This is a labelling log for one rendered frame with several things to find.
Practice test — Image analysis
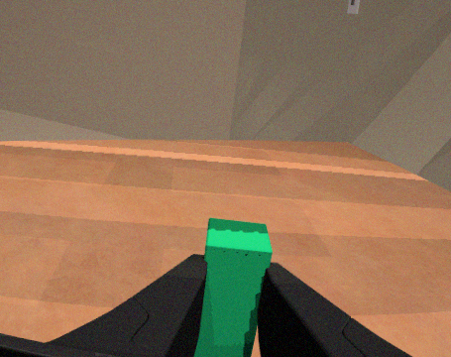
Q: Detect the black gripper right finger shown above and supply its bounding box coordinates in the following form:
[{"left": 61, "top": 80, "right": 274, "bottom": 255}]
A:
[{"left": 257, "top": 263, "right": 411, "bottom": 357}]

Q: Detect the dark green rectangular post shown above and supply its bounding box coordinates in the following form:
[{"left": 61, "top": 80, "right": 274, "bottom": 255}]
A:
[{"left": 193, "top": 218, "right": 273, "bottom": 357}]

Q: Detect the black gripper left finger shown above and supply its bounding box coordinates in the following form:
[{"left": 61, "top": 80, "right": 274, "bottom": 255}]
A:
[{"left": 0, "top": 254, "right": 206, "bottom": 357}]

